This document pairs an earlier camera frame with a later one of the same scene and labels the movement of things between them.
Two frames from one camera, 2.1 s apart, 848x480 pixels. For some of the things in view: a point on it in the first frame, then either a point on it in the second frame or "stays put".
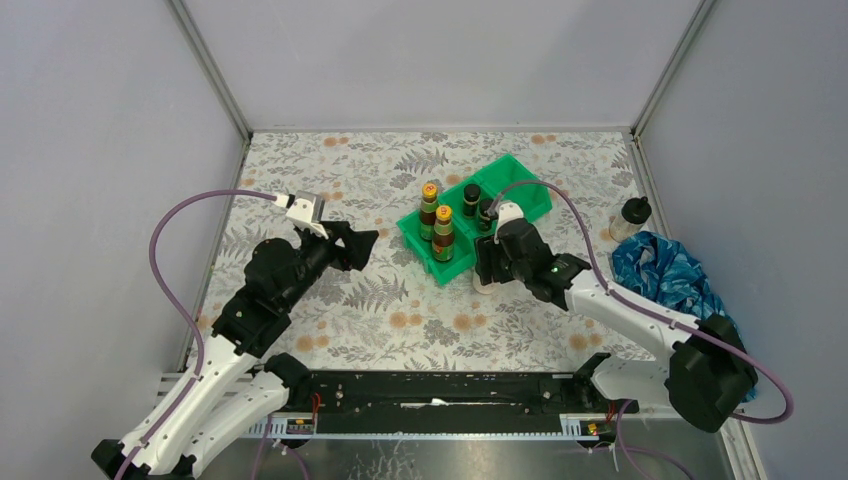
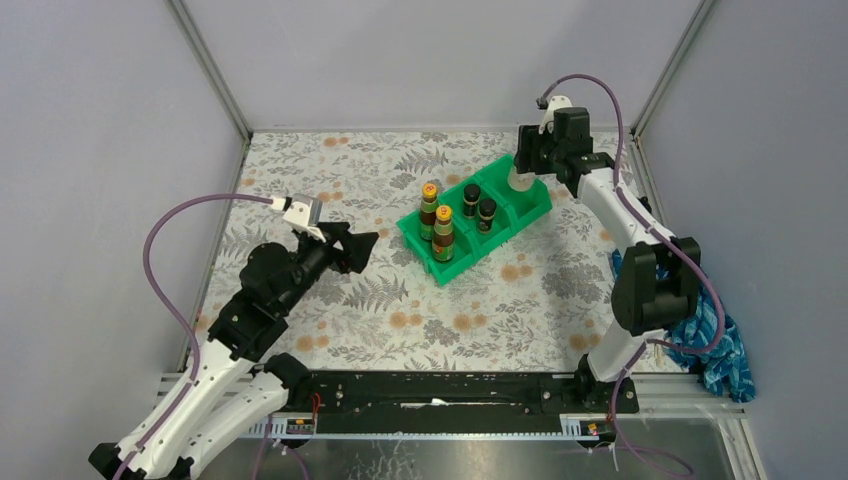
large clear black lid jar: x=483 y=289 -> x=520 y=181
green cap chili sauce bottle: x=443 y=235 stays put
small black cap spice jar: x=472 y=195 stays put
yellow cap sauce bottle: x=428 y=209 stays put
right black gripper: x=485 y=249 -> x=529 y=139
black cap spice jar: x=484 y=222 stays put
